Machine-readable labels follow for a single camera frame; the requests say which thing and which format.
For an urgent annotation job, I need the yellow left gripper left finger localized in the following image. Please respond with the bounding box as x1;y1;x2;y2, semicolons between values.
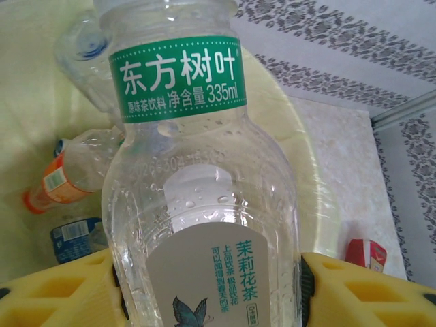
0;248;129;327

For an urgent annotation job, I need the dark blue label bottle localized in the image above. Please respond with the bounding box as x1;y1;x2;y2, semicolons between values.
49;216;110;265

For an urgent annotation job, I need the orange label clear bottle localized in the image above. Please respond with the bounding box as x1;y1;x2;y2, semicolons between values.
20;127;127;215

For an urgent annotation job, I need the aluminium frame post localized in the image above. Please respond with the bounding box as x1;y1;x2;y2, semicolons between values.
369;89;436;129

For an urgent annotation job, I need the red and yellow carton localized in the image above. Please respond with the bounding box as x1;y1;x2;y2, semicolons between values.
344;238;388;275

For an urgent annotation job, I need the beige plastic bin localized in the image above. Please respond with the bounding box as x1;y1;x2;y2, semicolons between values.
0;0;342;285

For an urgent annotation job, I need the green label tea bottle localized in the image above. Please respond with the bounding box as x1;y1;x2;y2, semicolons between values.
91;0;302;327

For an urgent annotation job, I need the clear bottle blue cap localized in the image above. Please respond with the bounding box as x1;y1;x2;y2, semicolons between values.
54;8;119;115

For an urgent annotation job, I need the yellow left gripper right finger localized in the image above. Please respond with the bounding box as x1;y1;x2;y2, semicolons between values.
299;251;436;327

